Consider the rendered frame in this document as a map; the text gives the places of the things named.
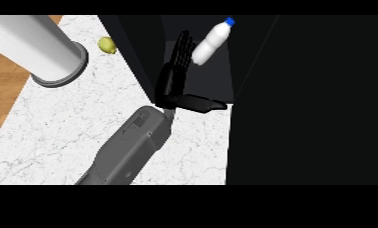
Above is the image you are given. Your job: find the dark grey cabinet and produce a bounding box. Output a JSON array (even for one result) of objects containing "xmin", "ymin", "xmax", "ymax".
[{"xmin": 96, "ymin": 14, "xmax": 281, "ymax": 106}]

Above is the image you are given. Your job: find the white cylinder with grey rim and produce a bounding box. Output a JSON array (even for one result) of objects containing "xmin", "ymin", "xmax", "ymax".
[{"xmin": 0, "ymin": 14, "xmax": 90, "ymax": 89}]

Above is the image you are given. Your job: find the white bottle with blue cap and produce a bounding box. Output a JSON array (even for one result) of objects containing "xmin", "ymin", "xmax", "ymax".
[{"xmin": 189, "ymin": 16, "xmax": 238, "ymax": 67}]

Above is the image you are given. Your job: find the dark grey cabinet door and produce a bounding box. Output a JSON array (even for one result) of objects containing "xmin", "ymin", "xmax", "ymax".
[{"xmin": 225, "ymin": 14, "xmax": 378, "ymax": 186}]

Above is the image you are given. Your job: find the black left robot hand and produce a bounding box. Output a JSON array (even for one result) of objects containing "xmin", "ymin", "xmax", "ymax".
[{"xmin": 154, "ymin": 29, "xmax": 229, "ymax": 115}]

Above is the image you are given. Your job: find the yellow-green lemon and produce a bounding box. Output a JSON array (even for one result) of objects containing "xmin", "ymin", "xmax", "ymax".
[{"xmin": 96, "ymin": 36, "xmax": 118, "ymax": 55}]

